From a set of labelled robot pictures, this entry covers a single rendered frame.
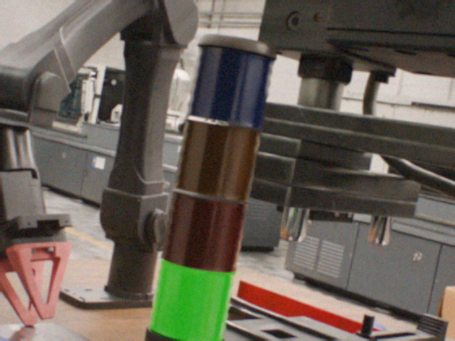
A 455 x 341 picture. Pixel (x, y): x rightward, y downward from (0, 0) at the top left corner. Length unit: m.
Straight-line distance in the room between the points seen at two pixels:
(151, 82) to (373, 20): 0.49
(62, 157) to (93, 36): 9.08
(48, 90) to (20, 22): 11.66
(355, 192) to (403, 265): 5.42
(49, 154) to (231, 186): 9.99
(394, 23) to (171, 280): 0.27
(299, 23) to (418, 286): 5.38
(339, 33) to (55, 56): 0.36
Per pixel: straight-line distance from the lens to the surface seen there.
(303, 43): 0.64
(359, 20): 0.58
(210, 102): 0.37
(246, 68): 0.37
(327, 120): 0.61
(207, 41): 0.37
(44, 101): 0.82
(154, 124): 1.03
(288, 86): 9.88
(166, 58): 1.01
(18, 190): 0.81
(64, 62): 0.86
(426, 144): 0.56
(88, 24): 0.90
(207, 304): 0.38
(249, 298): 1.06
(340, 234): 6.46
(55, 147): 10.24
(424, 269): 5.95
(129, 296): 1.06
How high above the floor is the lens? 1.15
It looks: 3 degrees down
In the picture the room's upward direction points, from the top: 10 degrees clockwise
